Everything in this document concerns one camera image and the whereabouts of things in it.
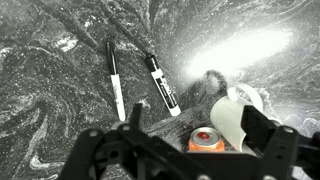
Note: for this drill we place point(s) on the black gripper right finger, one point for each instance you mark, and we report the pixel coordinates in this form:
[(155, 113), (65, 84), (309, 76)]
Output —
[(283, 150)]

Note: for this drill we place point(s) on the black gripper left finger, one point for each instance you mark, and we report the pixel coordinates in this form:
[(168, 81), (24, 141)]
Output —
[(86, 156)]

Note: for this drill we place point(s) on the thin black white marker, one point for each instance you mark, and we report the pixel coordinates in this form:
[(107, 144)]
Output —
[(116, 86)]

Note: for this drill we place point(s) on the thick black white Expo marker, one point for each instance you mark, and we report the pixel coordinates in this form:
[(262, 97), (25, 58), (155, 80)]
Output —
[(163, 86)]

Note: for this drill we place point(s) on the white ceramic mug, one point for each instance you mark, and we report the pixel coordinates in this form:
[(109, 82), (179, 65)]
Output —
[(226, 120)]

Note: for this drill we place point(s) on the orange energy drink can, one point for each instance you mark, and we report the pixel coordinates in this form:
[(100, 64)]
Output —
[(206, 143)]

